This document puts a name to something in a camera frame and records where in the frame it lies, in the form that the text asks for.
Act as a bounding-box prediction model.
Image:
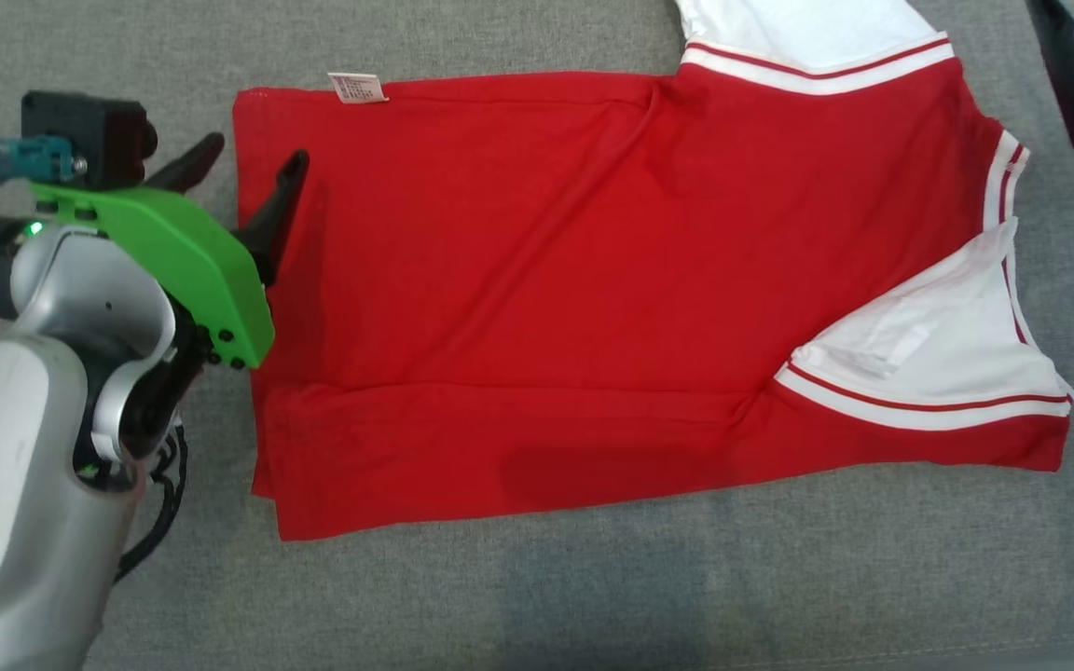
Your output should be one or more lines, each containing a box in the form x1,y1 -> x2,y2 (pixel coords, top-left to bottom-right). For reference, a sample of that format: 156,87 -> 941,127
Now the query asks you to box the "red and white t-shirt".
232,0 -> 1074,543

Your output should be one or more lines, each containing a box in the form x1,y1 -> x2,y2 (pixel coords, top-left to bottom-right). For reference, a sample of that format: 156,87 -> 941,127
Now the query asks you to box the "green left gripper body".
29,182 -> 275,370

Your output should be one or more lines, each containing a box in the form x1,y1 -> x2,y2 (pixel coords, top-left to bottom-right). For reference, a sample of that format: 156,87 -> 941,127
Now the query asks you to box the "left black cable teal plug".
0,135 -> 190,583

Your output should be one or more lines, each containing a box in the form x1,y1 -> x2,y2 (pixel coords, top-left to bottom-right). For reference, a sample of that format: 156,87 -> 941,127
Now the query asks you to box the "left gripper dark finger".
144,132 -> 226,194
231,149 -> 310,288

